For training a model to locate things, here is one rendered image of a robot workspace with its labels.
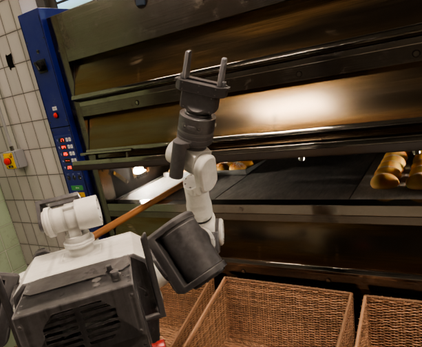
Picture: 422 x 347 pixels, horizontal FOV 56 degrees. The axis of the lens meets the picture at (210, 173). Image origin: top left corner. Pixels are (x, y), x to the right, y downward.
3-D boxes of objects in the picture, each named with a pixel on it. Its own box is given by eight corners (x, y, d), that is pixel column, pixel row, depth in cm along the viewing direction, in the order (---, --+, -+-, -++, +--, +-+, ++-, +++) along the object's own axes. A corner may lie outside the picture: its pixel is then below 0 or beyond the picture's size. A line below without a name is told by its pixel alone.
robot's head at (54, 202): (82, 224, 80) (76, 188, 83) (38, 235, 78) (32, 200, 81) (88, 231, 86) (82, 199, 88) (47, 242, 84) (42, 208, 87)
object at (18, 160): (18, 166, 234) (12, 149, 232) (28, 165, 229) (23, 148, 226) (6, 170, 228) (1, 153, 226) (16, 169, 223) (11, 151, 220)
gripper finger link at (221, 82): (224, 56, 90) (219, 83, 92) (220, 58, 87) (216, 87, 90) (231, 58, 89) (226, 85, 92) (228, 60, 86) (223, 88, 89)
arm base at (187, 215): (228, 266, 94) (228, 267, 83) (182, 298, 92) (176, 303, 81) (193, 213, 96) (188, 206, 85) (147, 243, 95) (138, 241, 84)
